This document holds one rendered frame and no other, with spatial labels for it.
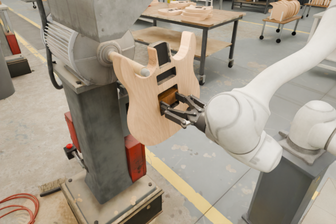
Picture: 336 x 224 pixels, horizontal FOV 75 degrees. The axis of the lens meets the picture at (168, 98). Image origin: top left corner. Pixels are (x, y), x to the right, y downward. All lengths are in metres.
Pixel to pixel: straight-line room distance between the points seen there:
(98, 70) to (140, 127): 0.26
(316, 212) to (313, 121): 0.50
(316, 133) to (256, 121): 0.74
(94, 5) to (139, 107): 0.39
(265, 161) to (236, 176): 1.44
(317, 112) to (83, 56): 1.01
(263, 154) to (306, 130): 0.64
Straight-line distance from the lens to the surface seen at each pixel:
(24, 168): 2.38
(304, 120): 1.21
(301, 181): 1.33
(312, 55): 0.71
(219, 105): 0.46
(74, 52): 0.81
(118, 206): 1.49
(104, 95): 1.09
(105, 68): 0.85
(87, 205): 1.54
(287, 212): 1.52
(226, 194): 1.92
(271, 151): 0.62
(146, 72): 0.65
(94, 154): 1.24
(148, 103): 0.77
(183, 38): 0.84
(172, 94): 0.83
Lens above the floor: 1.52
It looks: 31 degrees down
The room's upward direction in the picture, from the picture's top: straight up
